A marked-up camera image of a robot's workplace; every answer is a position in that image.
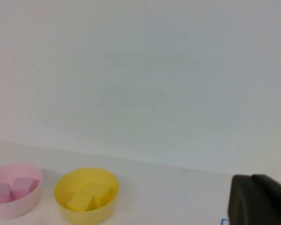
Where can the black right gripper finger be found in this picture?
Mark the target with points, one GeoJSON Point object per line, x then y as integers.
{"type": "Point", "coordinates": [260, 201]}

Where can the yellow foam cube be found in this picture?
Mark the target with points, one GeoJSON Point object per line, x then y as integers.
{"type": "Point", "coordinates": [80, 200]}
{"type": "Point", "coordinates": [103, 193]}

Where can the yellow round bowl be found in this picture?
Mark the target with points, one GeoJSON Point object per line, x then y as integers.
{"type": "Point", "coordinates": [84, 216]}

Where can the pale pink round bowl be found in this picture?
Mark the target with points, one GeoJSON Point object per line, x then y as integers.
{"type": "Point", "coordinates": [21, 208]}

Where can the blue outlined white label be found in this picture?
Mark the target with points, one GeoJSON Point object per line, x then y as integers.
{"type": "Point", "coordinates": [224, 220]}

